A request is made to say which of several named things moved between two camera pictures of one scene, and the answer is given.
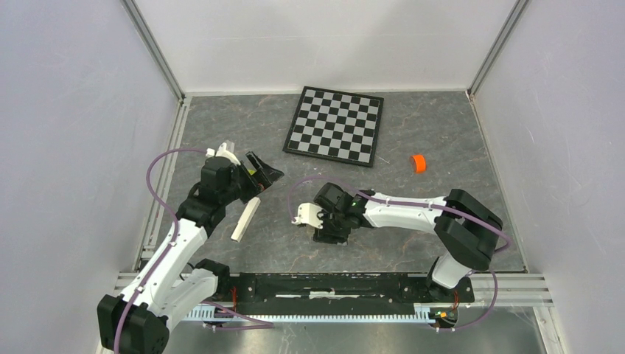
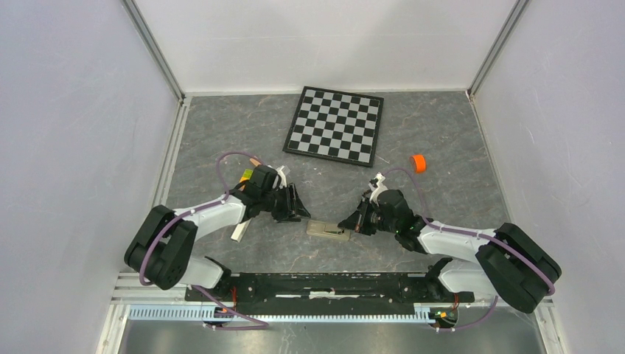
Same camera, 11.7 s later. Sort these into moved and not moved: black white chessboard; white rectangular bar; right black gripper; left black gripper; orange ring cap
Moved: right black gripper; left black gripper
Not moved: orange ring cap; black white chessboard; white rectangular bar
